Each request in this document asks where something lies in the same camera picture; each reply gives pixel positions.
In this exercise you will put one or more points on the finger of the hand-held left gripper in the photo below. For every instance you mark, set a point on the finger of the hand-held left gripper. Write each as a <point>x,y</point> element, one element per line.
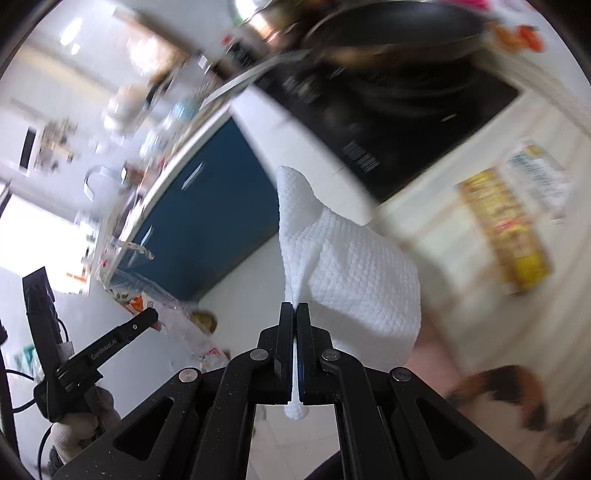
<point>136,325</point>
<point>39,304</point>

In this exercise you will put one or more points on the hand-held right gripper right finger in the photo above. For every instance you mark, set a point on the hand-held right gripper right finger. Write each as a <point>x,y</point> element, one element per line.
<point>369,397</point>

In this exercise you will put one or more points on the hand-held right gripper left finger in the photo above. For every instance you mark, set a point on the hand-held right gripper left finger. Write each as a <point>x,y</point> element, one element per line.
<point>231,397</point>

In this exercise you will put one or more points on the clear printed plastic bag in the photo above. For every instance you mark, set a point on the clear printed plastic bag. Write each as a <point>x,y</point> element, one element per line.
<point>171,304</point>

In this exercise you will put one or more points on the white paper towel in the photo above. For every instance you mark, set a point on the white paper towel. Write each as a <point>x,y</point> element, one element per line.
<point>360,277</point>

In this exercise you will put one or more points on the person's left hand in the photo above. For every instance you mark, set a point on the person's left hand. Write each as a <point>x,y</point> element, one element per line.
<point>81,429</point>

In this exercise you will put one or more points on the striped cat print mat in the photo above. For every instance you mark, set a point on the striped cat print mat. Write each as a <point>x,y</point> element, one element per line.
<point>485,323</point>

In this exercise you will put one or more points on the steel faucet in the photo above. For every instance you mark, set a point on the steel faucet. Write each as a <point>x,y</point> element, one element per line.
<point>99,173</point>

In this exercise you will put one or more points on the blue kitchen cabinet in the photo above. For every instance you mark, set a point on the blue kitchen cabinet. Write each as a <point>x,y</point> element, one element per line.
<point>221,207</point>

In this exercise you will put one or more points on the dish rack with bowls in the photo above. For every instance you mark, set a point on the dish rack with bowls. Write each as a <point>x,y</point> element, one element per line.
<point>157,115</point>

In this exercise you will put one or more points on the yellow snack packet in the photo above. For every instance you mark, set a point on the yellow snack packet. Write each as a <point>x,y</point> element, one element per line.
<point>508,230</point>

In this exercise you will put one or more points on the white green packet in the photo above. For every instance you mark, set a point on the white green packet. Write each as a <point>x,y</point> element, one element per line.
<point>538,180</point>

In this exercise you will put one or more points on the black induction cooktop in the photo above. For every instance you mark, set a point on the black induction cooktop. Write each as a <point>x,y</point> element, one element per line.
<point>415,120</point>

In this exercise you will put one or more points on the black frying pan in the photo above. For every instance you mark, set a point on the black frying pan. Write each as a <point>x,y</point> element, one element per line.
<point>392,32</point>

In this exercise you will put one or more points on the colourful wall sticker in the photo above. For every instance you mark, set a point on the colourful wall sticker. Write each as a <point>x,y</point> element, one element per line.
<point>517,37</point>

